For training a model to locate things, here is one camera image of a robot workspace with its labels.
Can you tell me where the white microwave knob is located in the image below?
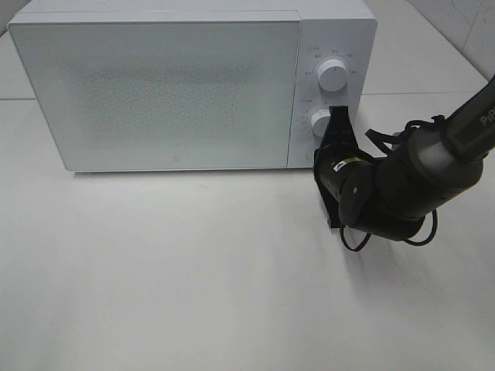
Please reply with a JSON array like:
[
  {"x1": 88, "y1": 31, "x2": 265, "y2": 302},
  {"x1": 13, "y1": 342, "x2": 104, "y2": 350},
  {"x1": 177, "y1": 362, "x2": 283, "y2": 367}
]
[
  {"x1": 309, "y1": 108, "x2": 331, "y2": 138},
  {"x1": 316, "y1": 58, "x2": 348, "y2": 92}
]

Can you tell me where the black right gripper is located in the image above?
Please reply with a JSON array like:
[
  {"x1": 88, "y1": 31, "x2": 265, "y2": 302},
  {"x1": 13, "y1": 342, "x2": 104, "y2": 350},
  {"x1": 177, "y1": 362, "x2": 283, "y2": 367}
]
[{"x1": 313, "y1": 106, "x2": 381, "y2": 228}]

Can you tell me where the round white door release button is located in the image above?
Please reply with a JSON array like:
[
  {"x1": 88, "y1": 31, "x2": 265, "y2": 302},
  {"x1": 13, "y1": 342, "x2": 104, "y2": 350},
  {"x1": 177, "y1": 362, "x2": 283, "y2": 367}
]
[{"x1": 306, "y1": 148, "x2": 315, "y2": 164}]

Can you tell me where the white microwave oven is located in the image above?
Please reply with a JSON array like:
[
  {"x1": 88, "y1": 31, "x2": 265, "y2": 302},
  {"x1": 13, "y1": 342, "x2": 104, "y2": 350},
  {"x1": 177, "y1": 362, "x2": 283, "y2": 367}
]
[{"x1": 8, "y1": 1, "x2": 377, "y2": 172}]

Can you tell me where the white microwave door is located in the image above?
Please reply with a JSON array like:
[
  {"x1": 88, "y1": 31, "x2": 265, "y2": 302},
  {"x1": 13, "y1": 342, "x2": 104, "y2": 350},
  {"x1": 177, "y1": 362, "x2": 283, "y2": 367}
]
[{"x1": 11, "y1": 22, "x2": 299, "y2": 172}]

